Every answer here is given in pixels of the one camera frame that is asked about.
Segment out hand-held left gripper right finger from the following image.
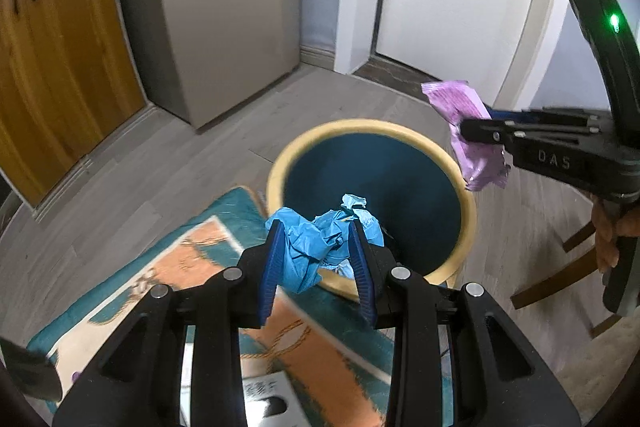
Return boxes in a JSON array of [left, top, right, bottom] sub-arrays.
[[347, 222, 583, 427]]

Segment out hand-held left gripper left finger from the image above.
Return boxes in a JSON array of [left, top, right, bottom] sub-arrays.
[[52, 222, 288, 427]]

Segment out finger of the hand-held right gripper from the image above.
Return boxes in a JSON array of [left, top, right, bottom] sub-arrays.
[[460, 119, 517, 145], [487, 107, 612, 128]]

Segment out purple plastic wrapper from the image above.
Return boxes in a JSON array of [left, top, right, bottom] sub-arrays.
[[421, 79, 508, 192]]

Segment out blue and yellow trash bin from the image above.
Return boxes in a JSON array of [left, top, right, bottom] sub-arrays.
[[266, 118, 477, 303]]

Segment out person's right hand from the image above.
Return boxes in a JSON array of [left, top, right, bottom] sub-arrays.
[[592, 194, 640, 275]]

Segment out white green black box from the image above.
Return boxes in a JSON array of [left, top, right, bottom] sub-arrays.
[[240, 372, 306, 427]]

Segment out wooden chair legs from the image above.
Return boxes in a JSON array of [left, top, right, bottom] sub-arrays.
[[510, 222, 640, 338]]

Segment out grey refrigerator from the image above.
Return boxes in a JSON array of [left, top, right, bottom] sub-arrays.
[[115, 0, 301, 135]]

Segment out black cup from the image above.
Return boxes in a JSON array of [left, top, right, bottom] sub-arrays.
[[0, 337, 63, 400]]

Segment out wooden cabinet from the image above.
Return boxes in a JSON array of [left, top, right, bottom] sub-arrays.
[[0, 0, 151, 208]]

